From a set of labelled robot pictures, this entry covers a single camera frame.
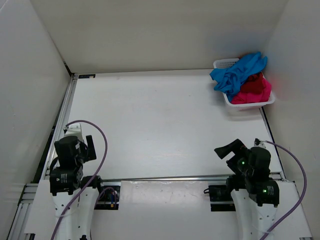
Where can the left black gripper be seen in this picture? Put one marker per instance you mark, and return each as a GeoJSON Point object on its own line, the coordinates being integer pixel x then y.
{"type": "Point", "coordinates": [85, 149]}

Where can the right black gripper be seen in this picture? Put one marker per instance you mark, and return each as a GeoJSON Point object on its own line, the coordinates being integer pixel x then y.
{"type": "Point", "coordinates": [235, 158]}

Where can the blue t shirt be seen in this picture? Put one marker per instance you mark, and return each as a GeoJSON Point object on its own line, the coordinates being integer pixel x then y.
{"type": "Point", "coordinates": [229, 80]}

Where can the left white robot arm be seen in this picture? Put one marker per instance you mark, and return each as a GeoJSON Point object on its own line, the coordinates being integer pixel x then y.
{"type": "Point", "coordinates": [74, 195]}

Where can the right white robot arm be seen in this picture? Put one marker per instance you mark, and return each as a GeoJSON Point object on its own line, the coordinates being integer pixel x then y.
{"type": "Point", "coordinates": [254, 193]}

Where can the white plastic basket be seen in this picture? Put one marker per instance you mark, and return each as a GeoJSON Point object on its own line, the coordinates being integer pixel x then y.
{"type": "Point", "coordinates": [233, 108]}

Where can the pink t shirt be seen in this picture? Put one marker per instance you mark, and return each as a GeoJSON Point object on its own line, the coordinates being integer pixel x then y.
{"type": "Point", "coordinates": [250, 98]}

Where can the dark red t shirt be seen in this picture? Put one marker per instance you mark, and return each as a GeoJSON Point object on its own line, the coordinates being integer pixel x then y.
{"type": "Point", "coordinates": [254, 84]}

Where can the black label sticker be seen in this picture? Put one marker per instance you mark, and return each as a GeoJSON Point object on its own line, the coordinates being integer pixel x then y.
{"type": "Point", "coordinates": [86, 76]}

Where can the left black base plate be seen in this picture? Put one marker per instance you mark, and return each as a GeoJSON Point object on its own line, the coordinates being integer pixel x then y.
{"type": "Point", "coordinates": [109, 196]}

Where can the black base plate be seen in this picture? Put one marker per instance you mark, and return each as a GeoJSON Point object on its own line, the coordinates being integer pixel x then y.
{"type": "Point", "coordinates": [109, 196]}
{"type": "Point", "coordinates": [220, 198]}

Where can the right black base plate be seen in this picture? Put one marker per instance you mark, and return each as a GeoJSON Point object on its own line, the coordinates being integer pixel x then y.
{"type": "Point", "coordinates": [220, 198]}

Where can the aluminium frame rail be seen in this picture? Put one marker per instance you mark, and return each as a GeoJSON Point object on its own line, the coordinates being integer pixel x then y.
{"type": "Point", "coordinates": [159, 126]}

